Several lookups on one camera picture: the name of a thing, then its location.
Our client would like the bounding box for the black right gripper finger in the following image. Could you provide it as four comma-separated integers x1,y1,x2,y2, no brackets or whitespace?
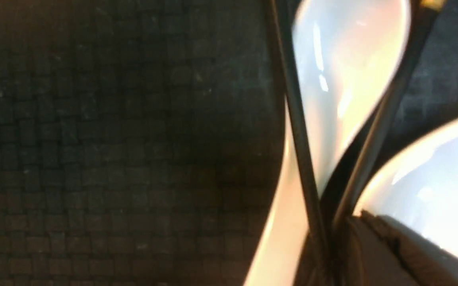
294,212,458,286

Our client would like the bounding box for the white square dish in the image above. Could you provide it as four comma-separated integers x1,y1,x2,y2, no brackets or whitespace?
353,119,458,259

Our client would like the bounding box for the white ceramic soup spoon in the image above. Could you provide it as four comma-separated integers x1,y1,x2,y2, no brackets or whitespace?
243,0,412,286

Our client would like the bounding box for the black chopstick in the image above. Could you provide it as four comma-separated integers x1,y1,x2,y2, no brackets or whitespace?
271,0,332,280

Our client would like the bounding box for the black chopstick gold-tipped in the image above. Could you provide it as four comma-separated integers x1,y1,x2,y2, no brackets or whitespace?
332,0,446,234

